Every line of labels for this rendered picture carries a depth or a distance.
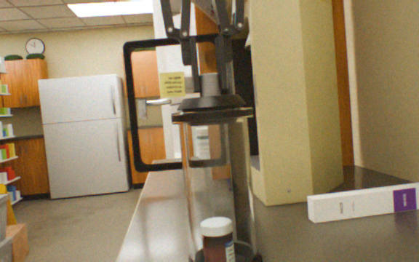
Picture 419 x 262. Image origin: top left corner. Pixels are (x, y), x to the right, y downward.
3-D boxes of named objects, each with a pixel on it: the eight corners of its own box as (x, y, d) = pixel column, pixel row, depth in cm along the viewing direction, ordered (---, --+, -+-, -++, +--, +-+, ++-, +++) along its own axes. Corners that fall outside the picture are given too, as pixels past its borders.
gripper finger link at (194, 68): (195, 36, 47) (189, 36, 47) (200, 92, 47) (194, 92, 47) (193, 41, 50) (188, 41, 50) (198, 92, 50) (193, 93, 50)
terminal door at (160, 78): (233, 164, 113) (222, 32, 110) (134, 173, 113) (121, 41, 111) (233, 164, 113) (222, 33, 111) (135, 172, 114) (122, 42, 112)
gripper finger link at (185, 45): (188, 25, 48) (165, 26, 47) (192, 64, 48) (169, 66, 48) (188, 27, 49) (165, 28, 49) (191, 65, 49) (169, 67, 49)
